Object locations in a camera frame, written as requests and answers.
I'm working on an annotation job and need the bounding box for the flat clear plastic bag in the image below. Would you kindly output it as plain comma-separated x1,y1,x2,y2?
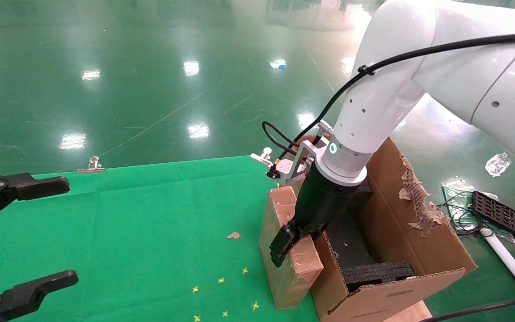
441,178,479,202

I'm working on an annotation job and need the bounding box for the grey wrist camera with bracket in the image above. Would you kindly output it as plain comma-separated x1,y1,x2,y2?
266,121,329,186

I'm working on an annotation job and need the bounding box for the black hanging cable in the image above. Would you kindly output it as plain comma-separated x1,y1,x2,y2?
430,290,515,322

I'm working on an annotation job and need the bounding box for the thin black wire bundle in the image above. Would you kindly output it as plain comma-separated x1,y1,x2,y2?
436,191,495,237

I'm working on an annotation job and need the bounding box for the large open cardboard carton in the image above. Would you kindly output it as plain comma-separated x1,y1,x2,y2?
284,134,478,322

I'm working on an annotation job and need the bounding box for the black plastic grid tray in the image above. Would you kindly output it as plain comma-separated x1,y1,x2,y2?
471,191,515,244

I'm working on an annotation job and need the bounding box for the green table cloth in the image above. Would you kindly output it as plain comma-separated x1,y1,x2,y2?
0,155,321,322

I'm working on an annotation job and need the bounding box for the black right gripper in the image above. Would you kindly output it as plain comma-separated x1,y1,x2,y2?
270,165,361,268

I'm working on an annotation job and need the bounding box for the small brown cardboard box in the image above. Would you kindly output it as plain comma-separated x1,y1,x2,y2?
259,186,325,311

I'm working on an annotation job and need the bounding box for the crumpled clear plastic bag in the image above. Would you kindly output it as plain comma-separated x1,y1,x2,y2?
485,153,513,177

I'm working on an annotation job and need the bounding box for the white table leg pipe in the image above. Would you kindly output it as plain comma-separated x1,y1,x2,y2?
481,228,515,311

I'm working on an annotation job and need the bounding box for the black foam block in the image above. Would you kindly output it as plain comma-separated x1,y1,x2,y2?
340,262,417,293

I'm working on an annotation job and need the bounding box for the silver binder clip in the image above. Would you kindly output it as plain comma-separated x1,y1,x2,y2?
250,147,273,166
77,156,105,174

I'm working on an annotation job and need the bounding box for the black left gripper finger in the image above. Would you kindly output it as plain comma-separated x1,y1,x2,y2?
0,270,79,322
0,171,70,232

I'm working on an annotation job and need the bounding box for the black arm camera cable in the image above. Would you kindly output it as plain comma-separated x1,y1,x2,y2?
262,32,515,167

